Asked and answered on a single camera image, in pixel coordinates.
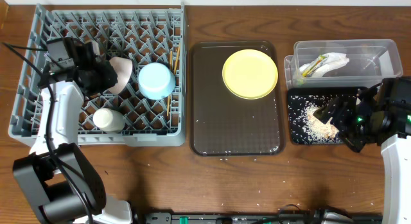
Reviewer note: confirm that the rice and nut leftovers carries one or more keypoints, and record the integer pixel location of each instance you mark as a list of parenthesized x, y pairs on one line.
[(304, 127)]

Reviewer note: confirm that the green snack wrapper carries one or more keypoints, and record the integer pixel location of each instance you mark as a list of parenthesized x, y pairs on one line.
[(314, 65)]

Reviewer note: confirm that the dark brown serving tray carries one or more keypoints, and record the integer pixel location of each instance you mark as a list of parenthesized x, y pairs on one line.
[(223, 124)]

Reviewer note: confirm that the white cup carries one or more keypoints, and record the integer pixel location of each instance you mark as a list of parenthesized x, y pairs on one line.
[(108, 120)]

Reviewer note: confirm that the white paper napkin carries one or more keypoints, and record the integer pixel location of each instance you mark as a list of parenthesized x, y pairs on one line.
[(332, 62)]

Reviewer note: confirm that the black waste tray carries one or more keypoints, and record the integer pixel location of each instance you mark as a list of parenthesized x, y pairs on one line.
[(341, 92)]

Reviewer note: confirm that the clear plastic bin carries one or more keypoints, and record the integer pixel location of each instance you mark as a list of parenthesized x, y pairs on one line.
[(370, 61)]

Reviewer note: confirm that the light blue bowl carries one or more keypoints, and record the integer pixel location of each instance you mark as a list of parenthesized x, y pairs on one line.
[(156, 81)]

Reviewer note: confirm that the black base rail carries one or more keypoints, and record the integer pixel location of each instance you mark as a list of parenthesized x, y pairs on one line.
[(289, 214)]

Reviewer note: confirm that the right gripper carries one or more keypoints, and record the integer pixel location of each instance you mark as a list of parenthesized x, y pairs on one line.
[(346, 108)]

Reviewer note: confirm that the grey dishwasher rack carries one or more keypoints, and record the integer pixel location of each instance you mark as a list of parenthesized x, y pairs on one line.
[(142, 35)]

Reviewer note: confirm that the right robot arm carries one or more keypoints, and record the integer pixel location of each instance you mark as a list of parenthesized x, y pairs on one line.
[(394, 104)]

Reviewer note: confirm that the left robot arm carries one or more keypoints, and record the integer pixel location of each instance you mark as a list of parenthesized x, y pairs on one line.
[(59, 183)]

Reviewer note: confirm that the yellow plate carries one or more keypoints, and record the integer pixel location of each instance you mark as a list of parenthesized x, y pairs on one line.
[(250, 74)]

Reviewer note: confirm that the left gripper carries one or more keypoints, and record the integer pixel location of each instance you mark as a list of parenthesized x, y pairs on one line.
[(109, 75)]

